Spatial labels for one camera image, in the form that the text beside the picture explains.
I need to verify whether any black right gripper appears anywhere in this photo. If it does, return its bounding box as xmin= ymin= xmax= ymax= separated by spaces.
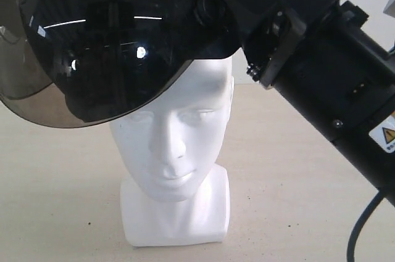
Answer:
xmin=202 ymin=0 xmax=368 ymax=89

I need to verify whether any black helmet with tinted visor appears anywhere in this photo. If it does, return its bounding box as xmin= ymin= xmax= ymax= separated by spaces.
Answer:
xmin=1 ymin=0 xmax=240 ymax=129

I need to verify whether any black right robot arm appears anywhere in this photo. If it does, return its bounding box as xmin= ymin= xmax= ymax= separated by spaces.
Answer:
xmin=224 ymin=0 xmax=394 ymax=203

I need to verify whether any white mannequin head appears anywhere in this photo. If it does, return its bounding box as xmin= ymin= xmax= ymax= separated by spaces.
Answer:
xmin=109 ymin=58 xmax=235 ymax=247

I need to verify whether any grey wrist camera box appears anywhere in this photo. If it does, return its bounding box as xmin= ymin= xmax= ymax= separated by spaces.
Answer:
xmin=383 ymin=0 xmax=395 ymax=18

